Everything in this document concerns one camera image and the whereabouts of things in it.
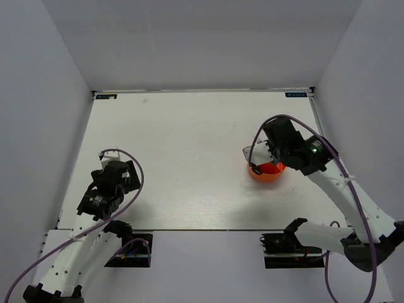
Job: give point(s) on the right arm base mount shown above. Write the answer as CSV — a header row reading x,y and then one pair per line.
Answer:
x,y
282,250

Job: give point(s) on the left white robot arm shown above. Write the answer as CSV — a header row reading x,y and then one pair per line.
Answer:
x,y
94,237

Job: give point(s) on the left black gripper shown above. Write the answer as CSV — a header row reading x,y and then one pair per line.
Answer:
x,y
132,181

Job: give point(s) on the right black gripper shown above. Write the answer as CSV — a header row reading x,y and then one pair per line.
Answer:
x,y
271,149

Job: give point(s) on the wrist white camera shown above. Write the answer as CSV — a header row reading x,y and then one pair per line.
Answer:
x,y
108,156
260,155

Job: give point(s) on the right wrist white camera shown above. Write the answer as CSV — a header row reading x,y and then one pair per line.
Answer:
x,y
260,155

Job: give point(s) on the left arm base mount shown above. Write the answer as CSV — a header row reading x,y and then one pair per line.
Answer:
x,y
136,252

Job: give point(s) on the right blue corner label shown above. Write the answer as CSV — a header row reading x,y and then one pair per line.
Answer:
x,y
296,94

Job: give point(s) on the blue corner label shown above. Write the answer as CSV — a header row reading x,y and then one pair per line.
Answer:
x,y
106,96
296,94

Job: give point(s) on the orange round organizer container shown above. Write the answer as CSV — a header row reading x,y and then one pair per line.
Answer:
x,y
270,172

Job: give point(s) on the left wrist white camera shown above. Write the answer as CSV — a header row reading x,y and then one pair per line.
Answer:
x,y
108,156

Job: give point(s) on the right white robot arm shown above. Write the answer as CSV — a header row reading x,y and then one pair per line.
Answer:
x,y
372,235

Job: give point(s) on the left blue corner label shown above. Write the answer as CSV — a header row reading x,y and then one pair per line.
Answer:
x,y
106,96

